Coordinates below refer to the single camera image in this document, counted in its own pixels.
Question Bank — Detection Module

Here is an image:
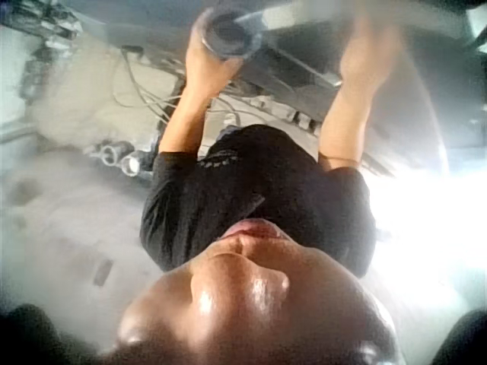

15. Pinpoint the white sack heap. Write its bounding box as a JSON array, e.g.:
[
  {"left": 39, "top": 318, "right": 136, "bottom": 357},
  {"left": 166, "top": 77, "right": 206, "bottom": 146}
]
[{"left": 30, "top": 33, "right": 180, "bottom": 149}]

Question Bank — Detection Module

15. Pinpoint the dark metal workbench frame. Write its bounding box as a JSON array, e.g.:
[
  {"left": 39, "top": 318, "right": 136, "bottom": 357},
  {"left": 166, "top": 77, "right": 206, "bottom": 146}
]
[{"left": 224, "top": 14, "right": 469, "bottom": 130}]

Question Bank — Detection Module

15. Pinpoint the person's left hand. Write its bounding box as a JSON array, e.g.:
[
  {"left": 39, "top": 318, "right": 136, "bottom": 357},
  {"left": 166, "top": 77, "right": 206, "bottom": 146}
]
[{"left": 185, "top": 34, "right": 244, "bottom": 100}]

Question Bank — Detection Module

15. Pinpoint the person's right hand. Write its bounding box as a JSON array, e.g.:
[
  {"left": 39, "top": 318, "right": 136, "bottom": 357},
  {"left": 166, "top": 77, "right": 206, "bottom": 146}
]
[{"left": 338, "top": 13, "right": 404, "bottom": 94}]

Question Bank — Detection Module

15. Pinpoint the bundle of white cables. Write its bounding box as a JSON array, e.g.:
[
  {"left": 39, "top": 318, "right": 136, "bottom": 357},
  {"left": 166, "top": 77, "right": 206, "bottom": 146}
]
[{"left": 112, "top": 45, "right": 244, "bottom": 126}]

